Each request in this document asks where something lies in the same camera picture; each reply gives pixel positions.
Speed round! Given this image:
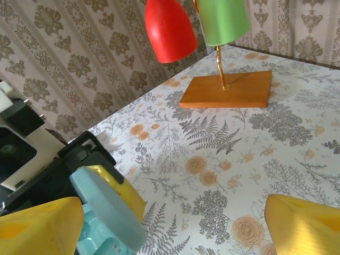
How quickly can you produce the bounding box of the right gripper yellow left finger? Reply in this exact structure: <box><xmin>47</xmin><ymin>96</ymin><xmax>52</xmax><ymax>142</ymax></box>
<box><xmin>0</xmin><ymin>196</ymin><xmax>86</xmax><ymax>255</ymax></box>

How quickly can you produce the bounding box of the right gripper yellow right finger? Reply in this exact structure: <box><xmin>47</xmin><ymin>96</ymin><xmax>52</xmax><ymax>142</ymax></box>
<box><xmin>265</xmin><ymin>193</ymin><xmax>340</xmax><ymax>255</ymax></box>

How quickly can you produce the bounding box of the light blue earbud case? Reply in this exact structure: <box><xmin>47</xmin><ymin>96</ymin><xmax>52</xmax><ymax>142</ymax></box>
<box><xmin>69</xmin><ymin>166</ymin><xmax>147</xmax><ymax>255</ymax></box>

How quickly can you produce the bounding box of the red wine glass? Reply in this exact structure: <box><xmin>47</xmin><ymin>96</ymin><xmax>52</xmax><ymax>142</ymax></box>
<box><xmin>144</xmin><ymin>0</ymin><xmax>199</xmax><ymax>64</ymax></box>

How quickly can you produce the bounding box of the green wine glass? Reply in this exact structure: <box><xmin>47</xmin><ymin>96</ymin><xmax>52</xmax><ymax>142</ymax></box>
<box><xmin>198</xmin><ymin>0</ymin><xmax>251</xmax><ymax>47</ymax></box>

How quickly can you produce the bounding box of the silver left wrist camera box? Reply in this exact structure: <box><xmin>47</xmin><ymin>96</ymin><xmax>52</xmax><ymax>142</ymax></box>
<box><xmin>0</xmin><ymin>81</ymin><xmax>46</xmax><ymax>191</ymax></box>

